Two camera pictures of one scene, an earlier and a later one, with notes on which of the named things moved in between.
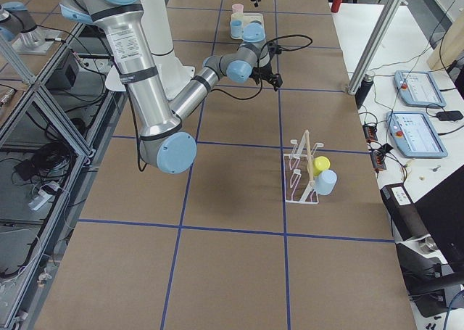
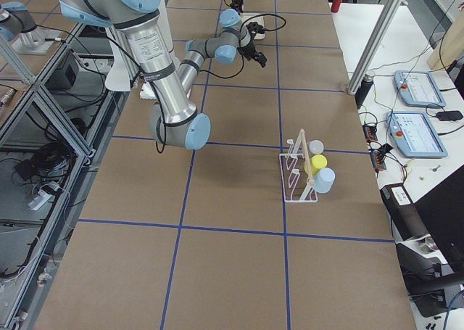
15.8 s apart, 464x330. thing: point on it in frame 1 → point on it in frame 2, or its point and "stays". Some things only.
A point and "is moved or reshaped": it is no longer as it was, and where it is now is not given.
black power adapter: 449,115 stays
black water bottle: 362,93 stays
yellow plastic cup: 320,164 is moved or reshaped
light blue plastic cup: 325,181 stays
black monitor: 442,212 stays
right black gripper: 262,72 → 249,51
